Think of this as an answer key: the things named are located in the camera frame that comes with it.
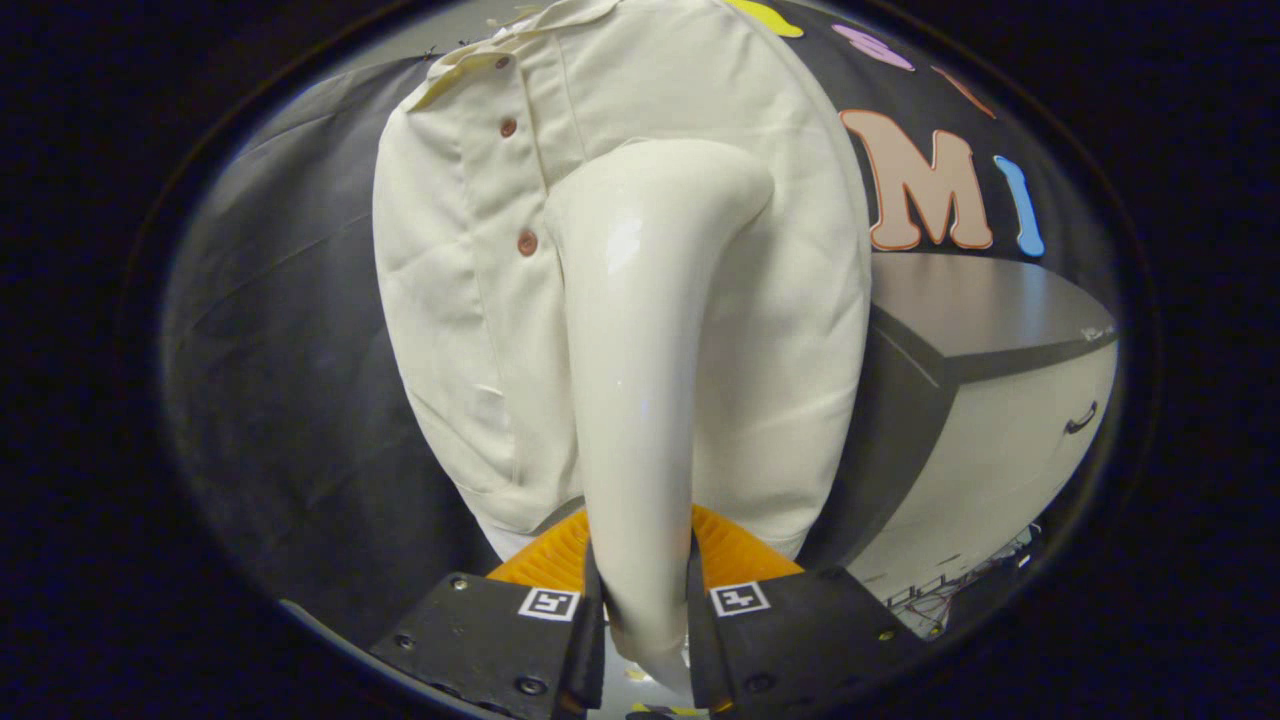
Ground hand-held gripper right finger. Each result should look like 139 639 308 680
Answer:
686 505 926 713

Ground white garment form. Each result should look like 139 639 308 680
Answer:
485 520 531 561

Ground tangle of cables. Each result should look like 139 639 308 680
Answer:
885 525 1041 636

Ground cream button shirt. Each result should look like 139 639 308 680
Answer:
372 0 873 561

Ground white cabinet with grey top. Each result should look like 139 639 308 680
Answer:
800 250 1119 601

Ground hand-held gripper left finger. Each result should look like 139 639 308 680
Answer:
368 510 606 719

